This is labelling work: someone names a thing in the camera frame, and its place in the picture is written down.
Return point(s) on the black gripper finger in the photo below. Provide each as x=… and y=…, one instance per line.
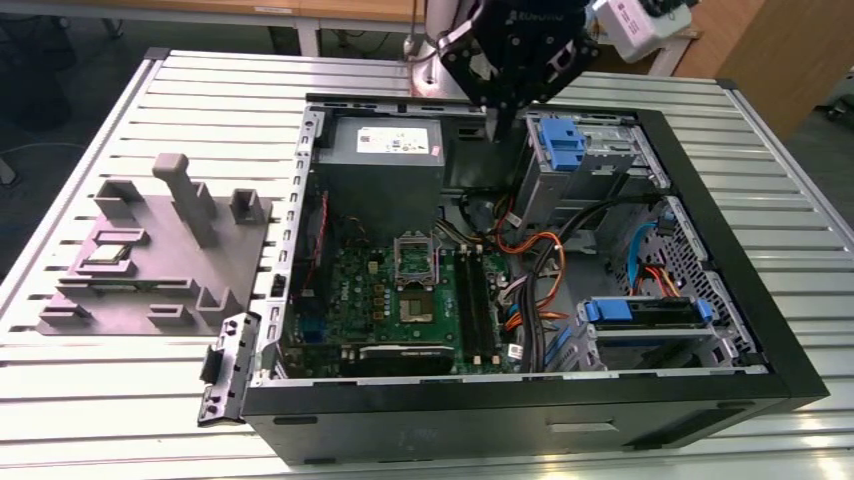
x=567, y=70
x=467, y=65

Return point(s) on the hard disk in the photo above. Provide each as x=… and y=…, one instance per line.
x=607, y=310

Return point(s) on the grey metal disk bay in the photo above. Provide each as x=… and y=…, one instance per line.
x=647, y=334

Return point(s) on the blue drive cage latch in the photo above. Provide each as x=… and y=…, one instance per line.
x=563, y=145

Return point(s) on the wooden top desk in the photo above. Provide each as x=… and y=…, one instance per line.
x=347, y=14

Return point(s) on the grey metal drive cage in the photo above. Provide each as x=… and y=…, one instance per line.
x=553, y=195

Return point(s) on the grey power supply unit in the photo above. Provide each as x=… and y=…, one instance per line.
x=380, y=200

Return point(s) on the wooden cabinet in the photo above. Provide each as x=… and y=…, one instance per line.
x=787, y=50

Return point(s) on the thin locking lever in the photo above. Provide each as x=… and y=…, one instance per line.
x=436, y=265

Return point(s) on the black RAM slot pair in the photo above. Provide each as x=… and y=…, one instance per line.
x=465, y=300
x=483, y=305

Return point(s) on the CPU socket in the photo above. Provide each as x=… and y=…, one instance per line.
x=416, y=307

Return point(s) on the green motherboard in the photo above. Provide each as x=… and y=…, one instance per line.
x=360, y=300

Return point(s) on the grey parts rack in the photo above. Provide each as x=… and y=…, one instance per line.
x=166, y=260

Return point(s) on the black graphics card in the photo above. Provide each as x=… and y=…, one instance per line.
x=400, y=359

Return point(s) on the silver CPU chip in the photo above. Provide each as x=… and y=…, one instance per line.
x=106, y=255

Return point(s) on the green RAM stick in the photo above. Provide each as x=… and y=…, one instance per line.
x=120, y=286

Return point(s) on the black PC case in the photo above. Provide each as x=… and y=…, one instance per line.
x=467, y=415

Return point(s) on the grey expansion slot latch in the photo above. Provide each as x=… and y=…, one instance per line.
x=229, y=370

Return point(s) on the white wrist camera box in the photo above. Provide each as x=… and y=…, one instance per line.
x=640, y=30

